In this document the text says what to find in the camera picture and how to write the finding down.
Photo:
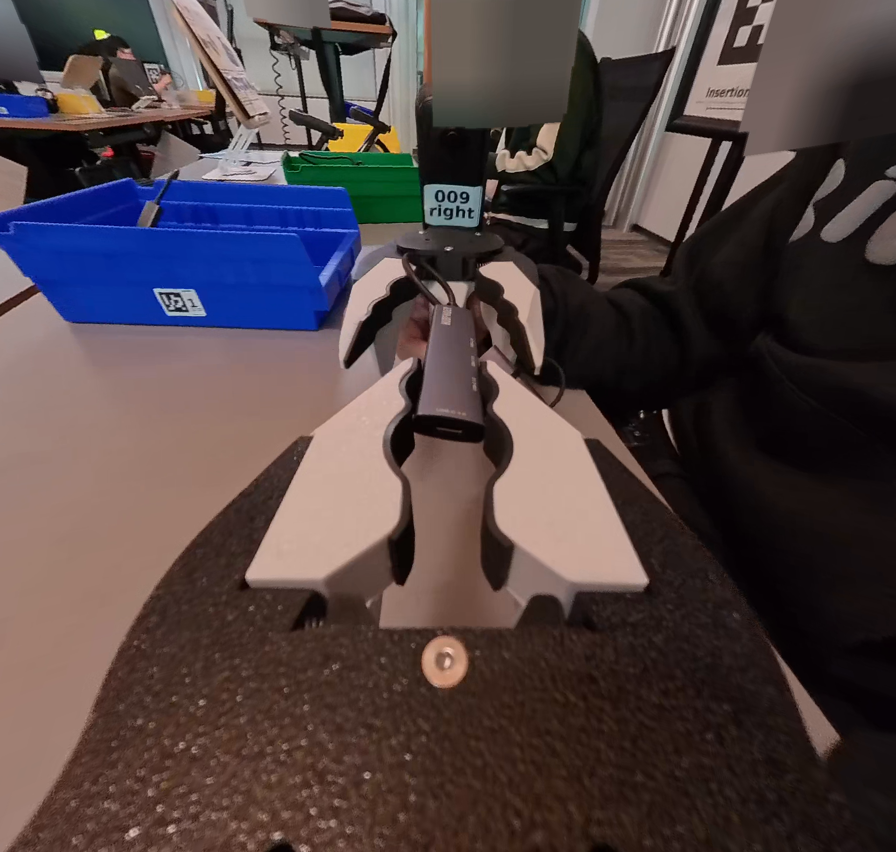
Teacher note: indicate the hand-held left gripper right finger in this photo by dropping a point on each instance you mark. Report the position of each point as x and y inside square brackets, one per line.
[567, 516]

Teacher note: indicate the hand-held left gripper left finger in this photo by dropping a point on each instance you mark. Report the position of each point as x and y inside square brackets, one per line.
[329, 516]

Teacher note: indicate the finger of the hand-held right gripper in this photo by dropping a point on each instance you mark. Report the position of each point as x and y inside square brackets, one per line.
[364, 299]
[528, 306]

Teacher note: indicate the green plastic bin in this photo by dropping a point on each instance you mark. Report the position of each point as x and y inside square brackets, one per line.
[364, 194]

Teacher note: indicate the grey USB hub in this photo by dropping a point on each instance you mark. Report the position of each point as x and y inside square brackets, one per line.
[448, 376]
[149, 213]

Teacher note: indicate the blue plastic bin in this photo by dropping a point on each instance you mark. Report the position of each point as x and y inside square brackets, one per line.
[140, 271]

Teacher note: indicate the person's right forearm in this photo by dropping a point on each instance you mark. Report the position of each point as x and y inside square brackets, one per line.
[630, 334]

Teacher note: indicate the brown standing desk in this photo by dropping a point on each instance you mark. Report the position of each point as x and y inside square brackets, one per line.
[336, 28]

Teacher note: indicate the grey desk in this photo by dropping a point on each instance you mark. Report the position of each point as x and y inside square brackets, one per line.
[175, 411]

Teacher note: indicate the person's right hand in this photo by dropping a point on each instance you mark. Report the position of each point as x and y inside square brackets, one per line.
[414, 330]

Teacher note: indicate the yellow bin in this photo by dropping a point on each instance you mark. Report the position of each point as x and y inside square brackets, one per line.
[364, 140]

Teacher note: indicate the black mesh chair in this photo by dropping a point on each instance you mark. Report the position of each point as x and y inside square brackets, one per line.
[630, 110]

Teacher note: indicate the person's black clothed body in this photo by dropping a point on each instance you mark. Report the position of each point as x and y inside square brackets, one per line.
[805, 446]

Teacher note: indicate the white poster black squares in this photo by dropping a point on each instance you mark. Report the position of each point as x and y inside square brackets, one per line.
[714, 99]

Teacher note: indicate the dark large screen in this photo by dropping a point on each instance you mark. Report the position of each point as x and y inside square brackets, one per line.
[70, 11]

